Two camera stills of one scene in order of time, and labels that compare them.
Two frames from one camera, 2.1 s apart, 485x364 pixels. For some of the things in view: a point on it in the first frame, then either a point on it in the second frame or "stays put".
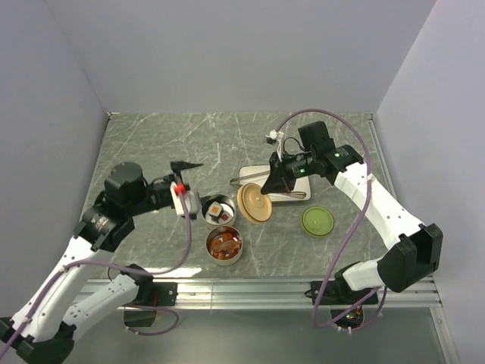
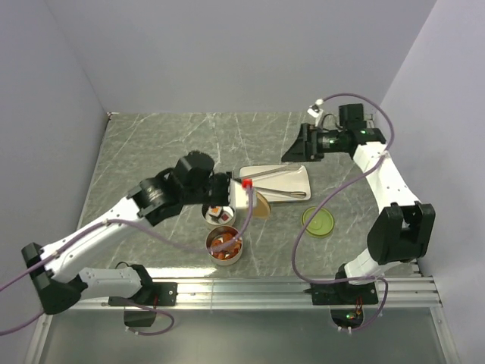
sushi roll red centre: (225, 217) stays put
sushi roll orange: (215, 209) stays put
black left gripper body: (159, 192) → (219, 189)
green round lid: (317, 221) stays put
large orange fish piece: (218, 253) stays put
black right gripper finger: (281, 177) → (301, 150)
